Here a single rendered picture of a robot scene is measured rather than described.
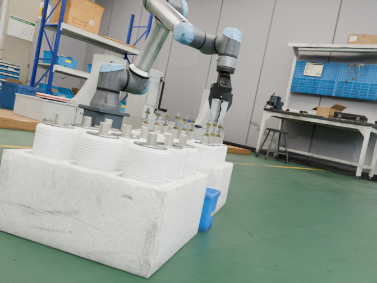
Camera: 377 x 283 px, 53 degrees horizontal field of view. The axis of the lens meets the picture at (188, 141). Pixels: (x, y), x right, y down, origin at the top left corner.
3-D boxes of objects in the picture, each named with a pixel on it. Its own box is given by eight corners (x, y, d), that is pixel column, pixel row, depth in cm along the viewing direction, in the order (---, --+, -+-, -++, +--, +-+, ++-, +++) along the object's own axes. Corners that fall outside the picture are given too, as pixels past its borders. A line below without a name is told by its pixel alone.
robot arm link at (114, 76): (91, 86, 189) (96, 59, 188) (115, 91, 197) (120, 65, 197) (102, 87, 179) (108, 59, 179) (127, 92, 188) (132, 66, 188)
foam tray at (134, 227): (-11, 227, 85) (2, 149, 84) (83, 201, 122) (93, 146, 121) (147, 279, 74) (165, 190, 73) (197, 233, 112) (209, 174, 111)
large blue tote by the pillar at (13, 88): (-4, 105, 552) (0, 80, 550) (22, 109, 586) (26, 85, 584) (14, 110, 524) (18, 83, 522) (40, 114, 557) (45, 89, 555)
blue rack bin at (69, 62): (40, 63, 628) (42, 50, 626) (60, 68, 657) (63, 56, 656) (56, 64, 596) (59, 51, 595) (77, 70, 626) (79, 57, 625)
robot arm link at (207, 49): (192, 30, 153) (210, 28, 144) (212, 38, 160) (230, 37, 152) (188, 49, 153) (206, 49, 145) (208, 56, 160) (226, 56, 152)
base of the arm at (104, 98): (83, 104, 187) (86, 85, 187) (107, 109, 199) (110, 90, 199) (101, 108, 178) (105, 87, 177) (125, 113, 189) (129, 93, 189)
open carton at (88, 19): (45, 23, 627) (50, -8, 624) (80, 36, 684) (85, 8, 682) (65, 23, 593) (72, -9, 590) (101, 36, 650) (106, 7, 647)
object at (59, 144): (14, 198, 86) (27, 121, 85) (41, 193, 96) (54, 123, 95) (49, 209, 84) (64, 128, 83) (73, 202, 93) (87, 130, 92)
